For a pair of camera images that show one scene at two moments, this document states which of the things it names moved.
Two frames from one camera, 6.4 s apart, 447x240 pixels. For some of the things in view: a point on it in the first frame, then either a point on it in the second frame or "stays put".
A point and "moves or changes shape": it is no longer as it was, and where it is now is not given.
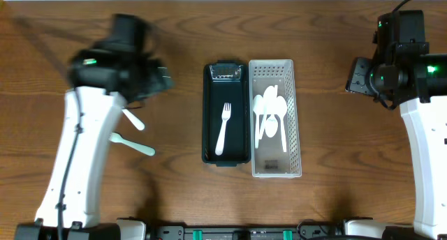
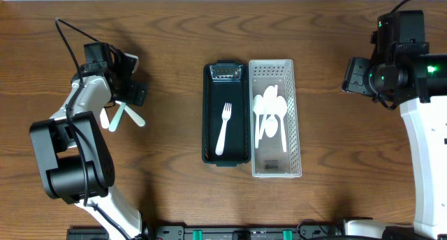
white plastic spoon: [281, 111] stays put
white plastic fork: [116, 137] moves or changes shape
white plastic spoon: [272, 123] stays put
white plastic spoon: [269, 105] stays put
